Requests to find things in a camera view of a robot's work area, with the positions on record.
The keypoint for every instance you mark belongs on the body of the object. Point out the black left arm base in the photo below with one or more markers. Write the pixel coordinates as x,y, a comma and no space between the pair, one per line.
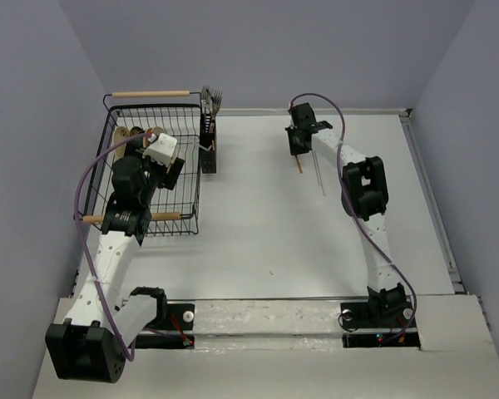
174,332

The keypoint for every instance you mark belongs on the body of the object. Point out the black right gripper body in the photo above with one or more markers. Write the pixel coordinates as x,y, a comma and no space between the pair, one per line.
295,149

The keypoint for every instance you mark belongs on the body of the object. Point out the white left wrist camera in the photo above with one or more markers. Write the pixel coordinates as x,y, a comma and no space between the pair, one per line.
161,149

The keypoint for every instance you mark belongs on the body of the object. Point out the black wire dish rack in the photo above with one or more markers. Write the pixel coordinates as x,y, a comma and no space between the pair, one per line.
174,212

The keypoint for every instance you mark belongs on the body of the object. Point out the black perforated utensil caddy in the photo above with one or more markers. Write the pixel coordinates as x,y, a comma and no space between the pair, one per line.
208,159

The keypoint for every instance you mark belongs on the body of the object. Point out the yellow brown plate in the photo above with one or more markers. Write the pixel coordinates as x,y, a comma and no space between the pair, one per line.
137,132

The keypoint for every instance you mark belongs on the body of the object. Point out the black fork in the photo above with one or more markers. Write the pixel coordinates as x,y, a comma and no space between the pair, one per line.
216,100

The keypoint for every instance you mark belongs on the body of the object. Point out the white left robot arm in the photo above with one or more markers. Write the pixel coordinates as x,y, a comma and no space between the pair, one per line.
96,338

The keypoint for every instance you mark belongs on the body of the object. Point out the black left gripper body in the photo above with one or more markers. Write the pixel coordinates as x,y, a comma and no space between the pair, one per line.
155,177

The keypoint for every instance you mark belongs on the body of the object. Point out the all silver fork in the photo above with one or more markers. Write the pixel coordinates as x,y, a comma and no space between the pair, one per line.
206,100

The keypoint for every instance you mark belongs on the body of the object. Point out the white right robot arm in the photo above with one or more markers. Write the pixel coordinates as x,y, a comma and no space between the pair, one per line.
365,199

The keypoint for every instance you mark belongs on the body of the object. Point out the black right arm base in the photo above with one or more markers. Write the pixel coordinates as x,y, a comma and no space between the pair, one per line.
361,329

